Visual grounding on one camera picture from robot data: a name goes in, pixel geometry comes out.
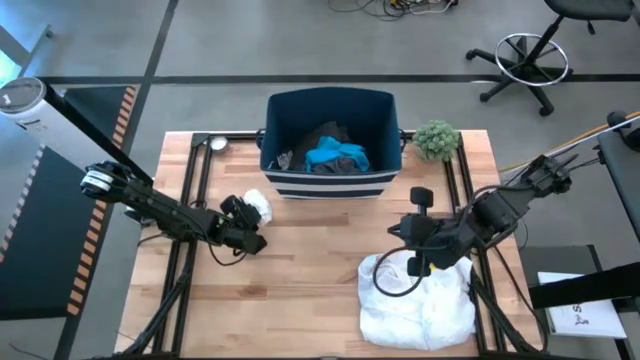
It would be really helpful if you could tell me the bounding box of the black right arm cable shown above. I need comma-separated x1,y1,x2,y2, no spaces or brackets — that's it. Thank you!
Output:
371,246,427,298

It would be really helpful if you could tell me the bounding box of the black flat beam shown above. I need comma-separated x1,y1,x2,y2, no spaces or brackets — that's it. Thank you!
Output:
528,261,640,311

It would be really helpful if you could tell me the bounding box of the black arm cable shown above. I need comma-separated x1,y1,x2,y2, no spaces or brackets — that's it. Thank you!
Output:
371,246,427,298
206,238,250,268

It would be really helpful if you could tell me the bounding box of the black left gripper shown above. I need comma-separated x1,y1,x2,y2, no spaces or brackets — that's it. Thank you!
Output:
217,195,268,255

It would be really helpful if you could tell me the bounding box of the black office stool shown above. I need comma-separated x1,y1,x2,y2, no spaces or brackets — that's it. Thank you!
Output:
465,0,637,118

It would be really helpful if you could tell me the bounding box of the black side table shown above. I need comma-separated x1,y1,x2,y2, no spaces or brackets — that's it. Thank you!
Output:
596,110,640,242

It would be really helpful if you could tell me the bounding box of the black aluminium rig frame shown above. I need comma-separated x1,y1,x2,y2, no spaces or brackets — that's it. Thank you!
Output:
114,130,549,357

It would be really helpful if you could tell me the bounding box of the small green potted plant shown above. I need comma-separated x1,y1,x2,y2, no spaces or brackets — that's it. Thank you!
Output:
411,119,461,163

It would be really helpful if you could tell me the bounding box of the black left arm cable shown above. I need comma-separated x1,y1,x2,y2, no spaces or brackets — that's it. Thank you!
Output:
206,238,250,268

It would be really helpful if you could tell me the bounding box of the black orange-edged floor mat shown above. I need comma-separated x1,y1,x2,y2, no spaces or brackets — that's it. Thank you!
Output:
0,85,139,321

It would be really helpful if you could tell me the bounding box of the floor cable bundle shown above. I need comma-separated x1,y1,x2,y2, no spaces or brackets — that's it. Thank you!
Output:
327,0,459,22

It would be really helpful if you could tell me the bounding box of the white tower air purifier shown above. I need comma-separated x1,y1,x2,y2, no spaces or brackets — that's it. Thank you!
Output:
0,76,110,174

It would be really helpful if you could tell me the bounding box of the navy white striped fabric basket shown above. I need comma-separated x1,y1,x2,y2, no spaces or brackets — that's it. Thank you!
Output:
255,86,407,201

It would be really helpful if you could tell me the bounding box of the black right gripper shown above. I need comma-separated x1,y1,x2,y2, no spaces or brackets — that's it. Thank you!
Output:
388,186,474,279

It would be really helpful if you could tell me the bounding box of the small white cloth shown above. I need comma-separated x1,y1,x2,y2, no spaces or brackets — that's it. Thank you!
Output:
243,188,274,227

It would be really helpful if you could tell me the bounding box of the large white garment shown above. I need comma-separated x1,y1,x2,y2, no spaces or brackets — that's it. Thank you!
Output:
357,248,478,352

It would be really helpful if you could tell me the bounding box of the white paper document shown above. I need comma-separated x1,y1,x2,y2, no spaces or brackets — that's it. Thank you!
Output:
537,271,628,340

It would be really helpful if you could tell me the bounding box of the bright blue garment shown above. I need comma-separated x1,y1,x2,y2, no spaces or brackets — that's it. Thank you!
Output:
303,135,372,174

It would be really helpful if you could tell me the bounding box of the grey garment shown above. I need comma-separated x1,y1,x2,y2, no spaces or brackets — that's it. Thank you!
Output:
312,157,357,175

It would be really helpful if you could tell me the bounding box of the yellow cable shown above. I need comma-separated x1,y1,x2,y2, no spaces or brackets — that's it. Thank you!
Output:
499,110,640,172

